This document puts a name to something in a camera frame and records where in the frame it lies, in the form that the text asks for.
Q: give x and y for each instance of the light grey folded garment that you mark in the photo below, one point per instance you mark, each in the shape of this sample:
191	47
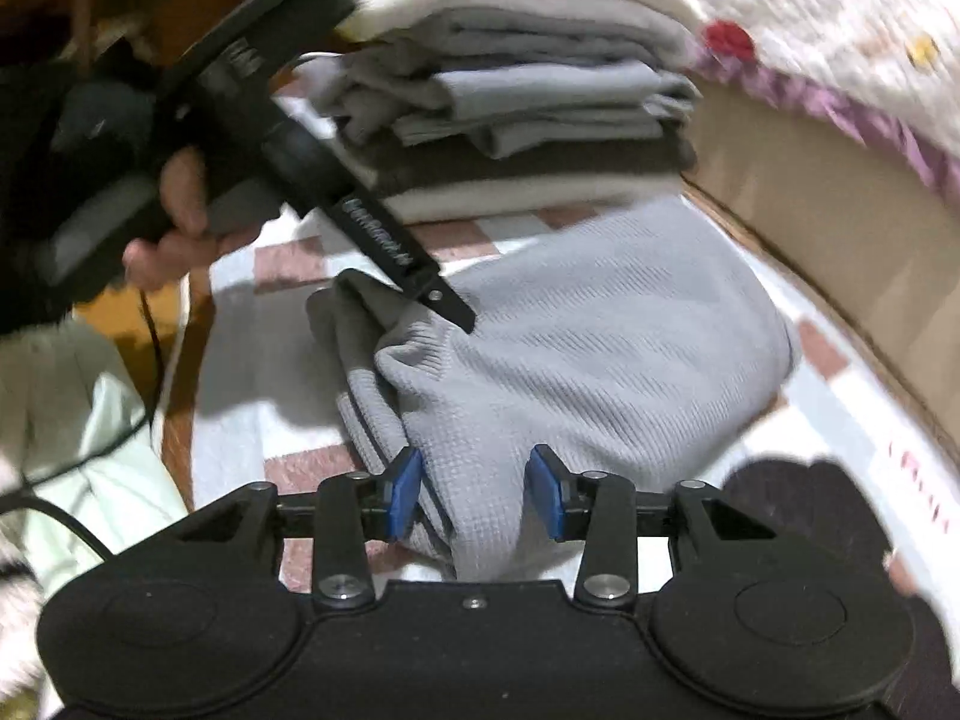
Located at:
540	90

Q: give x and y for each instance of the dark grey folded garment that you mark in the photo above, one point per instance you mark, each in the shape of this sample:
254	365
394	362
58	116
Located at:
525	165

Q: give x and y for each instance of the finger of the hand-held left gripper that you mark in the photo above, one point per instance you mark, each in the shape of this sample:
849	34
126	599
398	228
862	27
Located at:
390	247

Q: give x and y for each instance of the checkered round rug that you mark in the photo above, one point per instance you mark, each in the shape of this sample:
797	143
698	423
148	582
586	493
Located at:
247	390

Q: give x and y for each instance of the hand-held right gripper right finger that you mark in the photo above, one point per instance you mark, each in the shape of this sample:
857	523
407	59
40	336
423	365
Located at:
544	491

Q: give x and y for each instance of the person's light green pants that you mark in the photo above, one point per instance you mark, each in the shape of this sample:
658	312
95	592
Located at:
97	465

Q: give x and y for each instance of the white fuzzy cloth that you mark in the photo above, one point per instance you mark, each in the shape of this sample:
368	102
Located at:
15	600

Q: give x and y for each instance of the beige bed base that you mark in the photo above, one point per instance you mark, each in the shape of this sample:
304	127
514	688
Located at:
825	225

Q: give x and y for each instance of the person's left hand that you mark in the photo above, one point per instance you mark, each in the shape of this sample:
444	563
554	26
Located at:
184	195

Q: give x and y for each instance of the grey waffle knit garment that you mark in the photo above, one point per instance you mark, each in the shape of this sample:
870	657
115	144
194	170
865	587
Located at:
600	345

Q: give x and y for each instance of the floral quilted bedspread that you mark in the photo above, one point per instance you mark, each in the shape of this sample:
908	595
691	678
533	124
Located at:
825	0

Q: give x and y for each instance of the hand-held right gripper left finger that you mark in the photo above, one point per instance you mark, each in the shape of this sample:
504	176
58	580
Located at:
405	495

